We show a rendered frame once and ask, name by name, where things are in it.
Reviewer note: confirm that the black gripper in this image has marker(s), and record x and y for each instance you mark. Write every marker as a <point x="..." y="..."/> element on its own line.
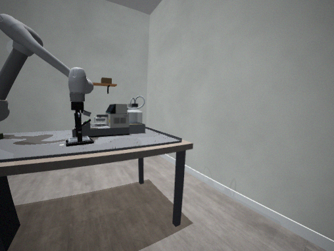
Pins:
<point x="78" y="106"/>

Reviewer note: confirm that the black rectangular frame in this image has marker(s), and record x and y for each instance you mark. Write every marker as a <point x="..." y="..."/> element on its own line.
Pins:
<point x="79" y="143"/>

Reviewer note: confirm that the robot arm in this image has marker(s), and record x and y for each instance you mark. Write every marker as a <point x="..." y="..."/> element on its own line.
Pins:
<point x="25" y="43"/>

